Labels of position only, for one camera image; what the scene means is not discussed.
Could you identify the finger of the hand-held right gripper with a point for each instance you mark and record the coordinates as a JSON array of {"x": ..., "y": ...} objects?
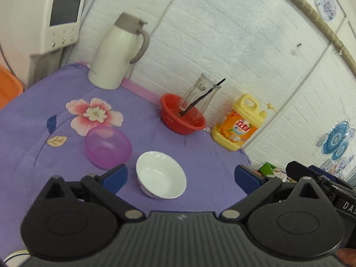
[
  {"x": 297, "y": 169},
  {"x": 319, "y": 168}
]

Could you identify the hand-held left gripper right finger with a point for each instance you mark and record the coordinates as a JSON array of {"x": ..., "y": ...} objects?
[{"x": 247, "y": 177}]

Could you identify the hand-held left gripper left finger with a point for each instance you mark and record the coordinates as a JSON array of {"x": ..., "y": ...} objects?
[{"x": 115, "y": 176}]

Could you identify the white ceramic bowl red pattern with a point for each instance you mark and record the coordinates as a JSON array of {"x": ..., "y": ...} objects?
[{"x": 161, "y": 175}]

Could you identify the green box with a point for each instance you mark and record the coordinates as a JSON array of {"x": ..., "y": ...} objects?
[{"x": 266, "y": 169}]

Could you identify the purple plastic bowl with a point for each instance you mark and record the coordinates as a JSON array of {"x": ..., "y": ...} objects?
[{"x": 108, "y": 147}]

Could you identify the yellow detergent pump bottle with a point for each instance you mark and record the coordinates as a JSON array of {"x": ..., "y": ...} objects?
[{"x": 236, "y": 130}]

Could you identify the red plastic colander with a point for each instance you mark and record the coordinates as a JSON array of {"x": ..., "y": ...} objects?
[{"x": 172, "y": 122}]

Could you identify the black stirring stick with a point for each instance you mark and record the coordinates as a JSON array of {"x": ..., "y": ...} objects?
[{"x": 205, "y": 94}]

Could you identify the purple floral tablecloth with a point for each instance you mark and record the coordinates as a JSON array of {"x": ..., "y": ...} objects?
[{"x": 27, "y": 144}]

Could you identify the clear glass pitcher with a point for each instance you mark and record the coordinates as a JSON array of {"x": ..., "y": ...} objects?
[{"x": 200, "y": 94}]

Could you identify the white thermos jug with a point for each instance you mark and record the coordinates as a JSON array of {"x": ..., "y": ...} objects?
[{"x": 111, "y": 52}]

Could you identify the orange plastic basin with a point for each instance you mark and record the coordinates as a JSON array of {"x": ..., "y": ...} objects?
[{"x": 8, "y": 86}]

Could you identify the beige ceiling pipe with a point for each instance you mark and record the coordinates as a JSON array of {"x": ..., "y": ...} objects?
[{"x": 311, "y": 8}]

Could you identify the white appliance with screen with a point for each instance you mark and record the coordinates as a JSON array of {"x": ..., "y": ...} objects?
[{"x": 27, "y": 39}]

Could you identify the single blue plate wall decoration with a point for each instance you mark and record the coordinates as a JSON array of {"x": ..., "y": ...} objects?
[{"x": 325, "y": 5}]

